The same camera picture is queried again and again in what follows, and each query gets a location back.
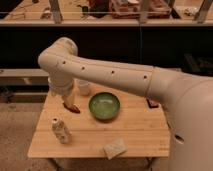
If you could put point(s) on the green ceramic bowl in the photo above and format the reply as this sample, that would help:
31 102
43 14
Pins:
104 106

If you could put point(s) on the wooden folding table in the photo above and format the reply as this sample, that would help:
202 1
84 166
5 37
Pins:
143 130

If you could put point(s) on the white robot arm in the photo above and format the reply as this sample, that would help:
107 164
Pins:
187 99

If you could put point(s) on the white plastic cup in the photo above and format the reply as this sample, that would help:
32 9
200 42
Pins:
84 87

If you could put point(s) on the dark rectangular chocolate bar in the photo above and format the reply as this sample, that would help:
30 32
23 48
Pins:
152 104

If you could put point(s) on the beige sponge block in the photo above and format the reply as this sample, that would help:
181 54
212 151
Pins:
115 148

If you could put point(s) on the beige robot end tool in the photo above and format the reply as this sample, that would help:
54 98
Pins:
69 99

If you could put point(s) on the white patterned bottle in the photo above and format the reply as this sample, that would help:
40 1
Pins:
60 130

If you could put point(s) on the reddish brown oblong object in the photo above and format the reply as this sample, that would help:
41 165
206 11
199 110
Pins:
73 109

